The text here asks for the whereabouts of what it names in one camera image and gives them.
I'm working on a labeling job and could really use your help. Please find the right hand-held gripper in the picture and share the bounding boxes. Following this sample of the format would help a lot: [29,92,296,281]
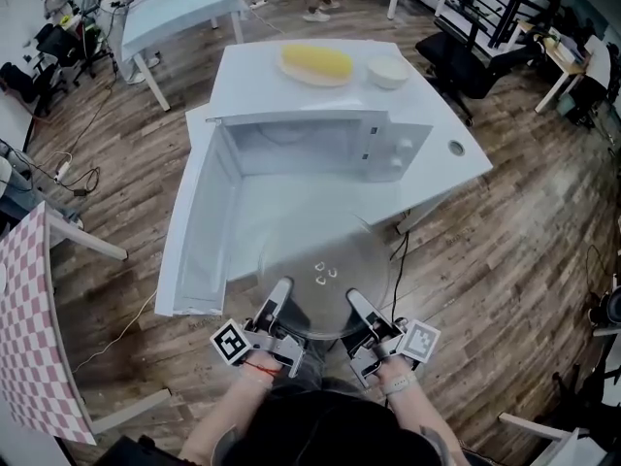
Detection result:
[339,287,441,390]

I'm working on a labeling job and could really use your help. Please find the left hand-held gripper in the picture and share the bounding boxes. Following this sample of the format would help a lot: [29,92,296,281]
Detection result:
[210,277,311,379]

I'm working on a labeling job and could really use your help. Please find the clear glass turntable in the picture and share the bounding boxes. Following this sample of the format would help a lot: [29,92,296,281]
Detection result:
[256,206,392,342]

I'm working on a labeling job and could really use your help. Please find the person's right forearm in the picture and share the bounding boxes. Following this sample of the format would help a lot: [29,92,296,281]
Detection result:
[377,356,467,466]

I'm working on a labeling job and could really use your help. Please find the person's left forearm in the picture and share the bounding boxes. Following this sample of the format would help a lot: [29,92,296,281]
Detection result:
[177,351,285,466]

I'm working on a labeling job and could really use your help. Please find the person's camouflage trousers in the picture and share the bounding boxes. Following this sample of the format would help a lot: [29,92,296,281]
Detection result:
[300,337,370,397]

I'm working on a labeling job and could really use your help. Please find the beige wristwatch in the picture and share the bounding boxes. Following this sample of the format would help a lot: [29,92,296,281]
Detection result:
[380,374,417,397]

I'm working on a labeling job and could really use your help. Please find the pale translucent bangle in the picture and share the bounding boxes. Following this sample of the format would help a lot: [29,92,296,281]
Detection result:
[242,369,276,388]

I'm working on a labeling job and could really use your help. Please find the person's black shirt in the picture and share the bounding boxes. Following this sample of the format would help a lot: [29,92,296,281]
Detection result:
[222,388,445,466]

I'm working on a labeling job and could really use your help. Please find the white microwave oven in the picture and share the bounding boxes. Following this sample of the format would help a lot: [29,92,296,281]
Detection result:
[154,39,437,317]

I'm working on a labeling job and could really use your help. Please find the beige oval plate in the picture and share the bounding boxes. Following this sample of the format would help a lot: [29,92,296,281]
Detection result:
[277,49,353,88]

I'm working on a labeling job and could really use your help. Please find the black round equipment unit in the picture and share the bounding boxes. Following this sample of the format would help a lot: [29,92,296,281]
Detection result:
[587,286,621,332]

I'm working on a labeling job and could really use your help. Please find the yellow corn cob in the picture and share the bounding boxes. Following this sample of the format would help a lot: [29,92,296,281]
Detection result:
[281,44,353,80]

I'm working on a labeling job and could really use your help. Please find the white bowl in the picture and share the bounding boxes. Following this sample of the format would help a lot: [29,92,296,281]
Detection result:
[367,54,411,90]

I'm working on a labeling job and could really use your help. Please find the pink checkered tablecloth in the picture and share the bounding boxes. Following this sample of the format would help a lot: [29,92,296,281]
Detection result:
[0,200,98,446]

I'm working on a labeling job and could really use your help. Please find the black office chair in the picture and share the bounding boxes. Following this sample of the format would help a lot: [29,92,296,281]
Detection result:
[415,30,547,126]
[28,21,117,91]

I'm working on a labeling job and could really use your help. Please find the pale blue table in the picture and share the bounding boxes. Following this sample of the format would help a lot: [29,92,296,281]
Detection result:
[120,0,251,114]

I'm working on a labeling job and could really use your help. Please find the wooden top table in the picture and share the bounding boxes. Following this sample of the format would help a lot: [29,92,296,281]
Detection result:
[516,19,612,116]

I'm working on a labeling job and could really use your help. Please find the black metal railing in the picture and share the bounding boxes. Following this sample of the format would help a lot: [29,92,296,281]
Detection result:
[434,0,567,50]

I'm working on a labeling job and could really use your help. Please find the red string bracelet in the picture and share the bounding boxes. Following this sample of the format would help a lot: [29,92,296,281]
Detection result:
[242,359,282,377]

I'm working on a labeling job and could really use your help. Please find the black floor cable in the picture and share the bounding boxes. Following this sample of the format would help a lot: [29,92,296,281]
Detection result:
[390,228,411,319]

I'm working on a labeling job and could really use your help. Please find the white floor cable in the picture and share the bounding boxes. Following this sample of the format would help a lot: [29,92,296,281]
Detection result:
[72,286,159,373]

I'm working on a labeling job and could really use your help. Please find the white table with cable hole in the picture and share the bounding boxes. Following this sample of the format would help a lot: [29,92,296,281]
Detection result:
[185,55,495,283]

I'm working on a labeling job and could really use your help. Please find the white table frame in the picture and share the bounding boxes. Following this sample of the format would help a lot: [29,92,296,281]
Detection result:
[499,413,621,466]

